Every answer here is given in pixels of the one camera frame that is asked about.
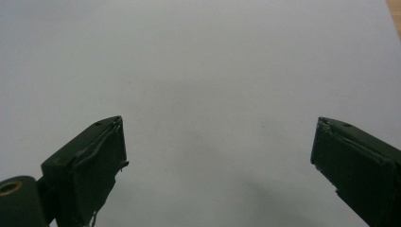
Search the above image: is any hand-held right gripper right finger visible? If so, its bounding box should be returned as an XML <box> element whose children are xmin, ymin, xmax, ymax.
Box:
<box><xmin>309</xmin><ymin>116</ymin><xmax>401</xmax><ymax>227</ymax></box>

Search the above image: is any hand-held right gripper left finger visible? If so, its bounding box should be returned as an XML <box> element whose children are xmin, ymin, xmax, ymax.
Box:
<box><xmin>41</xmin><ymin>114</ymin><xmax>130</xmax><ymax>227</ymax></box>

